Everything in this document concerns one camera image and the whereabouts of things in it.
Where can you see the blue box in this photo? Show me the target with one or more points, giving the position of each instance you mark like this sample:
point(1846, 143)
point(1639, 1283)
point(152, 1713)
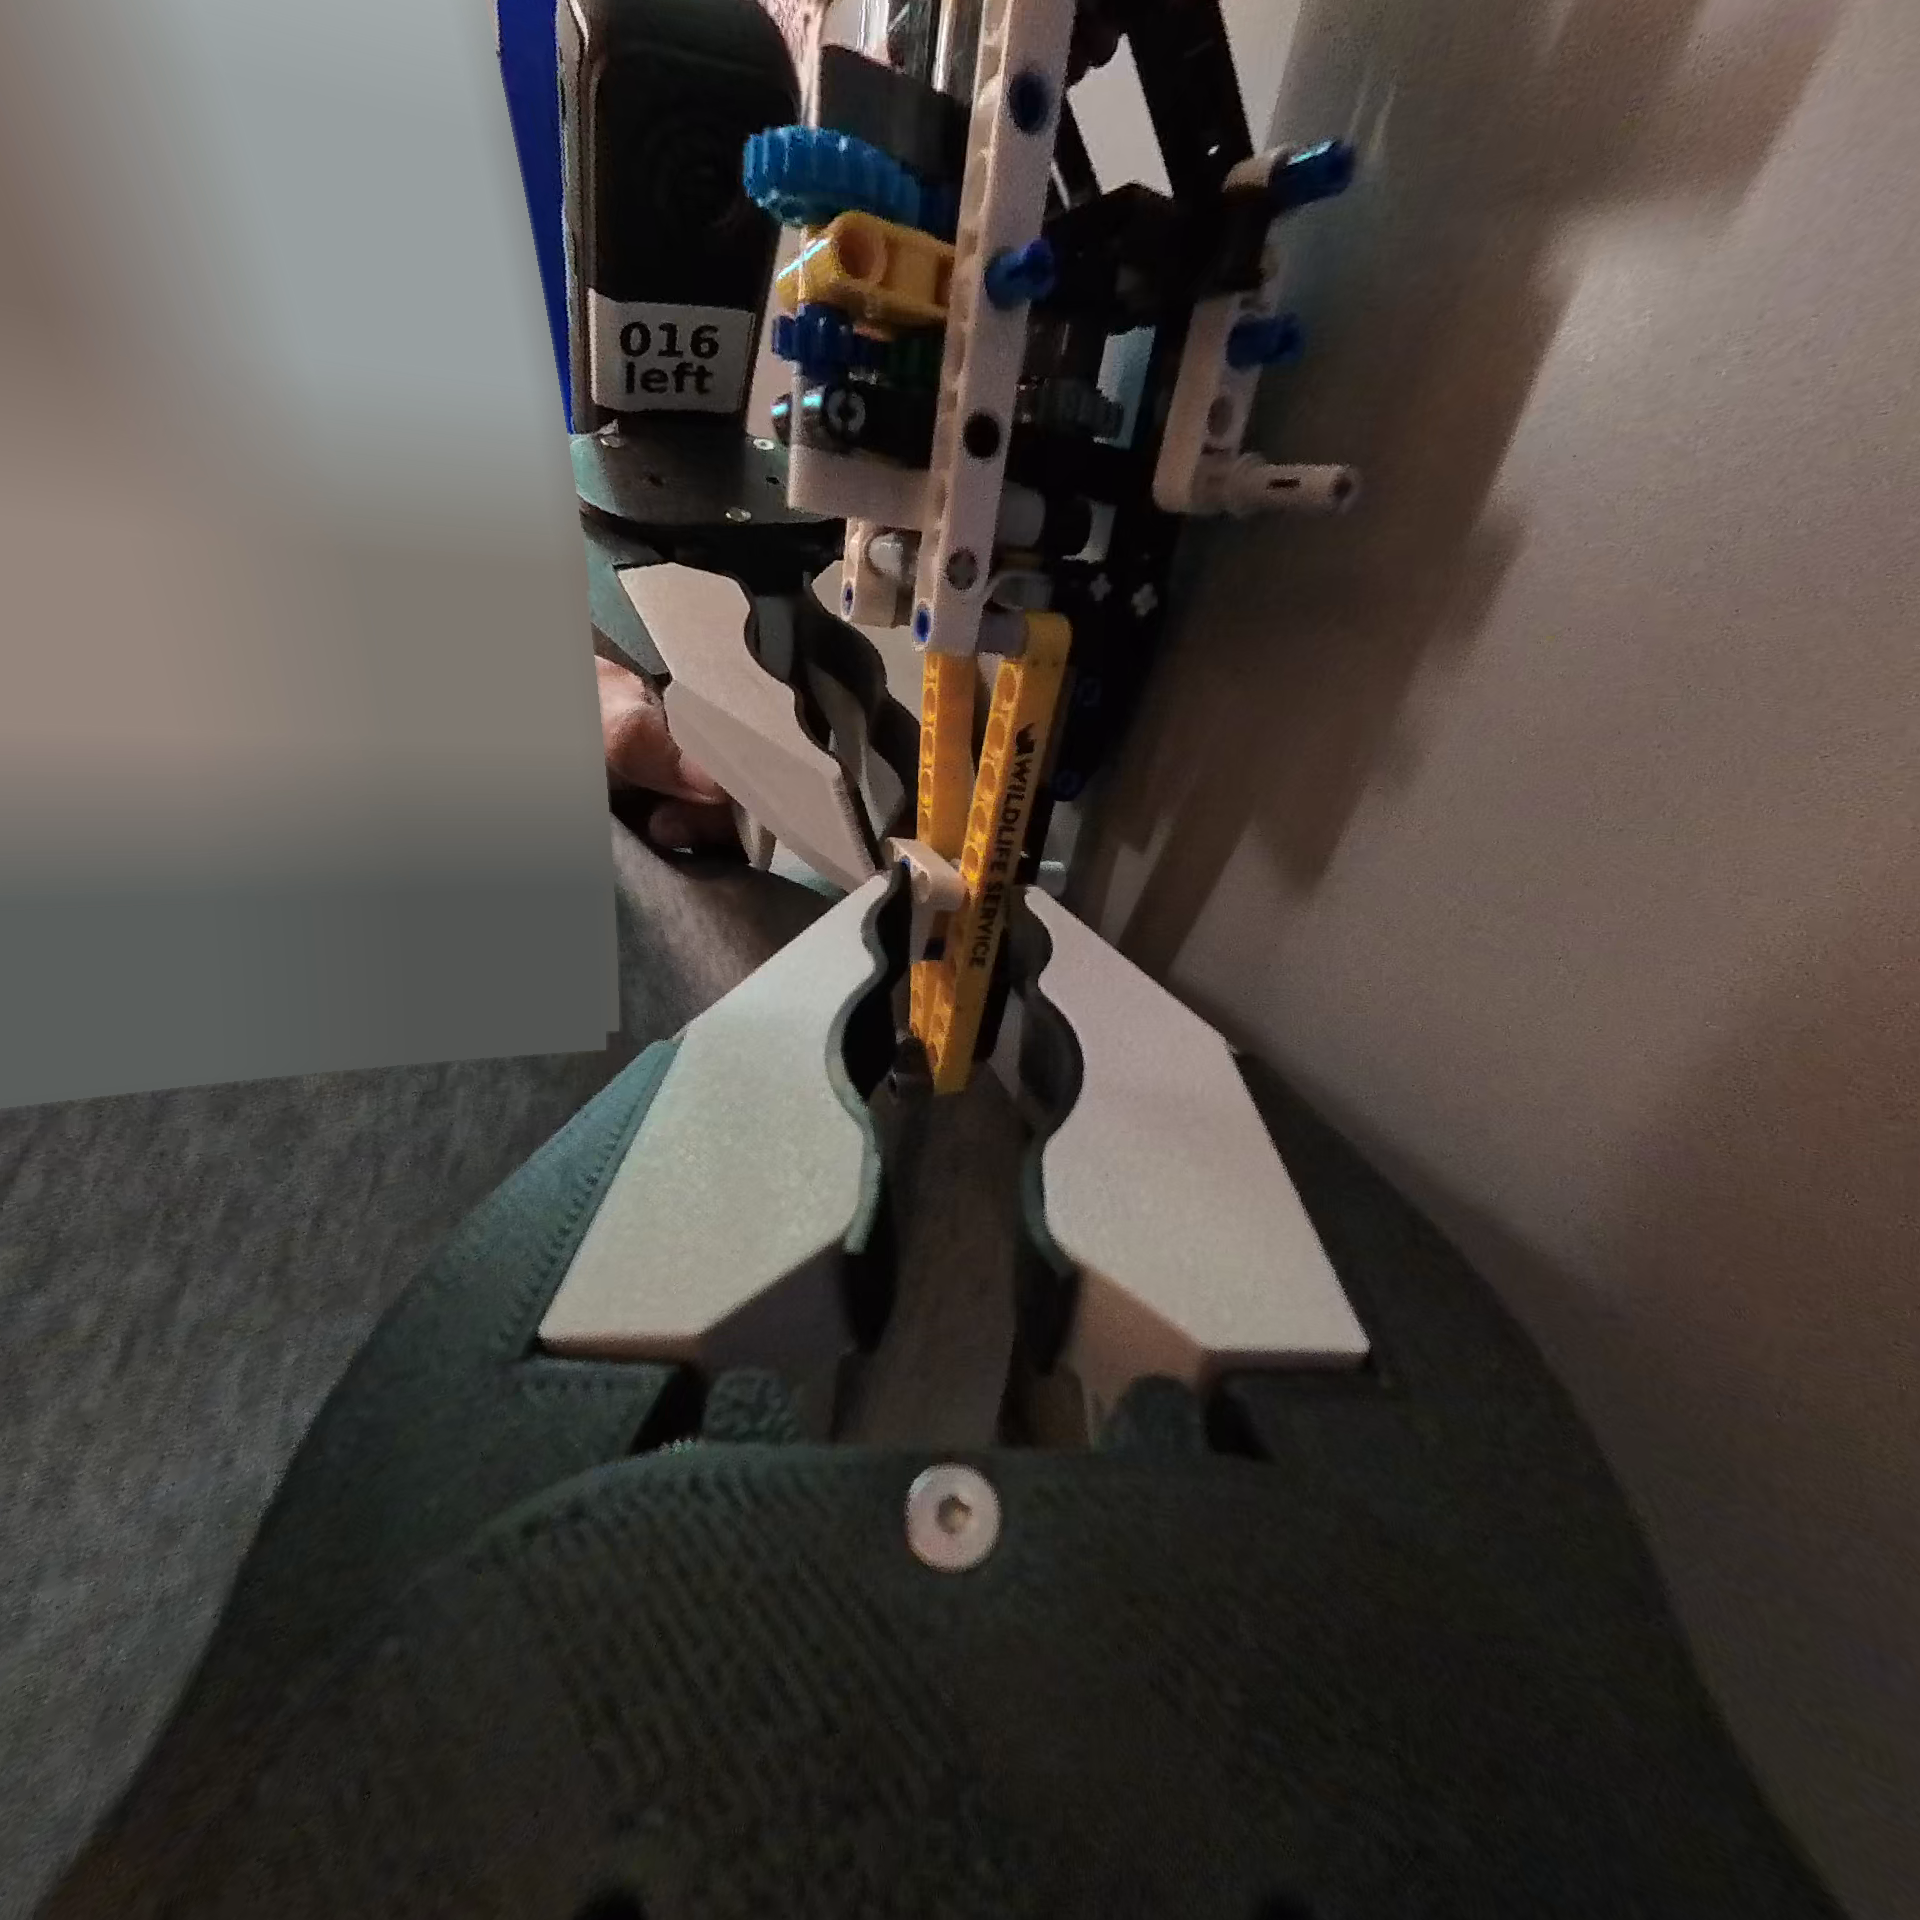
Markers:
point(534, 182)

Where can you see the small white lego connector piece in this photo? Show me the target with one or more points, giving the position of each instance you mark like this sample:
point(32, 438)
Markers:
point(926, 872)

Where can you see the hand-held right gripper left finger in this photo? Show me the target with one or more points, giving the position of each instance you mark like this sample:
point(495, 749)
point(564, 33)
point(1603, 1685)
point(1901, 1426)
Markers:
point(721, 1170)

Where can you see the yellow white lego technic model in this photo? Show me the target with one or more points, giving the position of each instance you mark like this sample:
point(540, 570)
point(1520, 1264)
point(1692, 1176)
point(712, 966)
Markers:
point(990, 344)

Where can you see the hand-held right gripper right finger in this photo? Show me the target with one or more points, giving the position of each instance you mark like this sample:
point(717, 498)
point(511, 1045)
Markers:
point(1186, 1185)

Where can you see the person's left hand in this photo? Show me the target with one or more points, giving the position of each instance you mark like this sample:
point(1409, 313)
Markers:
point(652, 766)

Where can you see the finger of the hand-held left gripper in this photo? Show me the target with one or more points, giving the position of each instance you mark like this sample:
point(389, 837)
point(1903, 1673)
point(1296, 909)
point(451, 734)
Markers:
point(868, 721)
point(721, 708)

